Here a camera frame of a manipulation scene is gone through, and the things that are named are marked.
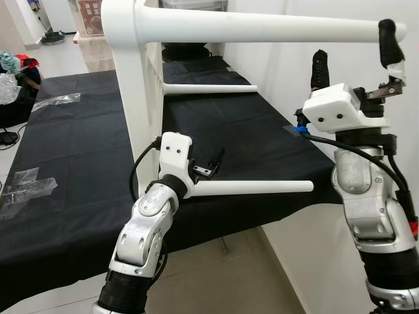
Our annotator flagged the oval black power adapter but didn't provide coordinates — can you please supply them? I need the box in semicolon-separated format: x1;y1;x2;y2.
0;131;20;147

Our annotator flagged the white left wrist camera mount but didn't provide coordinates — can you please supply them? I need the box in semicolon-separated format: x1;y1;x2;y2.
159;131;196;198

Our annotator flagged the long clear tape strip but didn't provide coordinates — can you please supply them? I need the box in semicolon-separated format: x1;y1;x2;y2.
35;93;81;109

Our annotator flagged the teal cloth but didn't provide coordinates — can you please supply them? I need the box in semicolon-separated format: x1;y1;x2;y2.
0;51;21;73

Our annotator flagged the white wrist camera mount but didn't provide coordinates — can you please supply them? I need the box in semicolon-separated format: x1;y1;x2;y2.
159;131;196;198
302;83;391;135

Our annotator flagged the red printed carton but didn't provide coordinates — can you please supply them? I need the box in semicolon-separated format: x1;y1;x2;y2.
77;0;106;37

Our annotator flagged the large black bowl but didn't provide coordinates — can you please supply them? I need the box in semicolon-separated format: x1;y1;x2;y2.
160;43;225;63

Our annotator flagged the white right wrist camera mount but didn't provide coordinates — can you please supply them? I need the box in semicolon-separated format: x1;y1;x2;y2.
302;83;391;135

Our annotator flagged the wide clear tape patch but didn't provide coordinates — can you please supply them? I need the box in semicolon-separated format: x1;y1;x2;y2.
0;166;59;220

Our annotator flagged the black open bag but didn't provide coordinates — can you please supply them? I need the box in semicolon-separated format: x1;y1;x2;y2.
0;65;44;129

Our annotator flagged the black tablecloth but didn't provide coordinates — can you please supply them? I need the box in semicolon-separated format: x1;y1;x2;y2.
0;56;342;309

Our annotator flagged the red cloth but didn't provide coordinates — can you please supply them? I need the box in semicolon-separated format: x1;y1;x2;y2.
16;55;41;70

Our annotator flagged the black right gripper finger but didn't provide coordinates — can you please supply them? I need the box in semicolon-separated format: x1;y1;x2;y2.
310;48;331;92
377;18;407;86

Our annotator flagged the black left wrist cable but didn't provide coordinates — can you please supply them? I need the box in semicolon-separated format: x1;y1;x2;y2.
128;137;163;204

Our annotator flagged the clear plastic bag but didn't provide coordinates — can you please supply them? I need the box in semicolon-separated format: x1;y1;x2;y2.
0;72;21;106

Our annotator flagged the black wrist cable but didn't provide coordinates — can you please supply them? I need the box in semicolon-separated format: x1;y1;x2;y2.
294;126;418;224
128;137;163;204

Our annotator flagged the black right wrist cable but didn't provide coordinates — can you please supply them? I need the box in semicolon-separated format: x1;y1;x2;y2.
294;126;418;224

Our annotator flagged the small clear tape piece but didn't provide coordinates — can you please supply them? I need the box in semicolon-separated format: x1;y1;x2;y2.
282;124;304;139

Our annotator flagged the white plastic table top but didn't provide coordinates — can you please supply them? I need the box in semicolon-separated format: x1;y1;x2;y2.
101;0;166;198

